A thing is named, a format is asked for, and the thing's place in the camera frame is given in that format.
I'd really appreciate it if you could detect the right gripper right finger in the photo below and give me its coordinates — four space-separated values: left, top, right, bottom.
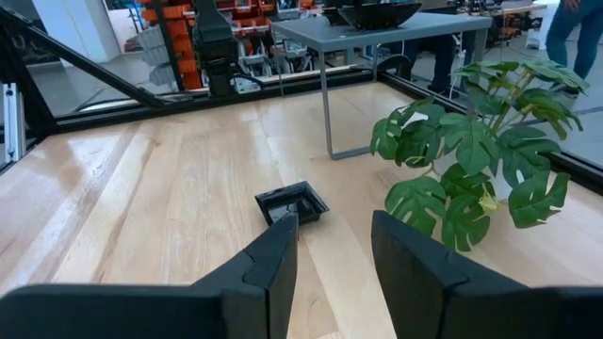
370 209 603 339

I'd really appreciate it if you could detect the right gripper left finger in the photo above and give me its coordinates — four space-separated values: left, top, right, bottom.
0 213 301 339

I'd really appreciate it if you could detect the small square black plate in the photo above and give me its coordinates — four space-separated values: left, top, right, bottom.
253 180 331 227

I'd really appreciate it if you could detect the oval black plate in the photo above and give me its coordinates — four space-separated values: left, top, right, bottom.
336 0 424 31

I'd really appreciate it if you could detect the green artificial potted plant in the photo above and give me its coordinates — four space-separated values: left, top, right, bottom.
369 58 590 253

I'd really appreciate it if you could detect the person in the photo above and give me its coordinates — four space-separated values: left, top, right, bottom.
402 35 475 98
545 0 603 98

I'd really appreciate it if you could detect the orange storage bin rack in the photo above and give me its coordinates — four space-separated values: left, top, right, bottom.
136 0 317 91

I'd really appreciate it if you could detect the grey perforated metal shelf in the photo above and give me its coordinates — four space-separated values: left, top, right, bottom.
270 11 494 161

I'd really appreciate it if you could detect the black aluminium table frame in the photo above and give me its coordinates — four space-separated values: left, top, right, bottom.
0 4 603 197

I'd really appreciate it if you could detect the white metal bracket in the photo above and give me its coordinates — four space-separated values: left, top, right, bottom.
1 82 27 165

